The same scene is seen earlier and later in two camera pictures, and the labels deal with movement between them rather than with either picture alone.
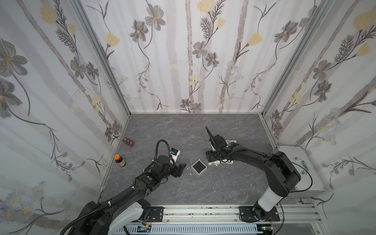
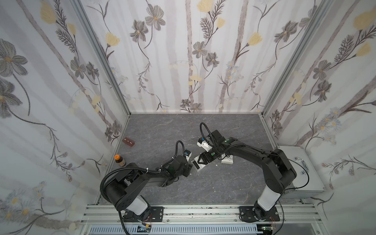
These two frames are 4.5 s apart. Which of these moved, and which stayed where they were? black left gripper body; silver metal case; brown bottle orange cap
Moved: black left gripper body
Stayed: brown bottle orange cap; silver metal case
